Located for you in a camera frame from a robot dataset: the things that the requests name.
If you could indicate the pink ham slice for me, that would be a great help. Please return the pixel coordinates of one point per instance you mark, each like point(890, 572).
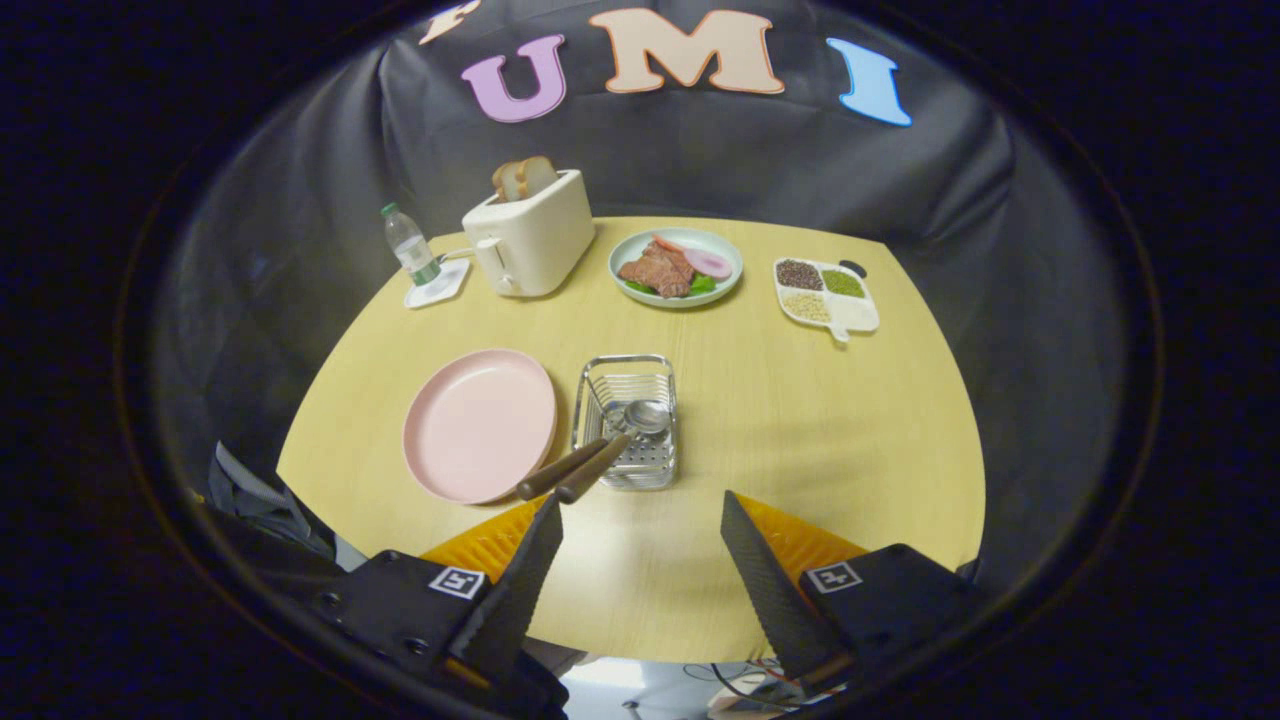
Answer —
point(710, 263)

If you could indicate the green lettuce leaf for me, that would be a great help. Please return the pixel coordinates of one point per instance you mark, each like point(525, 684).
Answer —
point(703, 284)

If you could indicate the yellow soybeans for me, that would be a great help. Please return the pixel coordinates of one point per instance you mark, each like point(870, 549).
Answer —
point(807, 306)

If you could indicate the green mung beans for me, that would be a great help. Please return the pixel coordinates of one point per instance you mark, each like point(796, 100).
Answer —
point(844, 283)

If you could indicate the white divided tray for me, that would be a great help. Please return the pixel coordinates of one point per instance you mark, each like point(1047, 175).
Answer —
point(855, 312)

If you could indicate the brown meat slices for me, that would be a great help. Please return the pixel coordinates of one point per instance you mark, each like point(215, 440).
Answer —
point(655, 270)

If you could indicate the light green plate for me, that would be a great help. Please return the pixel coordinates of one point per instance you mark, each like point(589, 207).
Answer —
point(725, 255)

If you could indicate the person's dark clothing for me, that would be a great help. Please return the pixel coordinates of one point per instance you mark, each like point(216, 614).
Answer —
point(260, 500)

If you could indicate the red tomato slice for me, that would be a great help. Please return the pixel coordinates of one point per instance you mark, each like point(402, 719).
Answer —
point(668, 243)

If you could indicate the dark brown beans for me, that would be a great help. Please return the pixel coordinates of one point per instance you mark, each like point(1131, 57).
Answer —
point(799, 275)

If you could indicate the white square coaster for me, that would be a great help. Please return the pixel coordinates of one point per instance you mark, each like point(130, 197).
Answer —
point(445, 290)

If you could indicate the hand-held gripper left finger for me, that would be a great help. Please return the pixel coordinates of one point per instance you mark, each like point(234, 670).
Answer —
point(520, 590)

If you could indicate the small black object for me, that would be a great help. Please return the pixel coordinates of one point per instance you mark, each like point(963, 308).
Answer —
point(855, 268)

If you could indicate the white toaster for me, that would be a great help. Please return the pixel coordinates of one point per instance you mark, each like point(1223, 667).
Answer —
point(545, 235)

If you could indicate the pink plate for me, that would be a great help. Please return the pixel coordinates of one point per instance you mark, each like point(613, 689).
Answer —
point(480, 425)

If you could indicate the clear plastic water bottle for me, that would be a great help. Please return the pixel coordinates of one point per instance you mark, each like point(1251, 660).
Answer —
point(410, 250)

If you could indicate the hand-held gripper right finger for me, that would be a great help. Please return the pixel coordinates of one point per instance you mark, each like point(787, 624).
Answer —
point(765, 580)

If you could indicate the toasted bread slice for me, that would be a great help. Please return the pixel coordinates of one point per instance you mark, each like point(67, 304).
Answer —
point(505, 183)
point(540, 176)

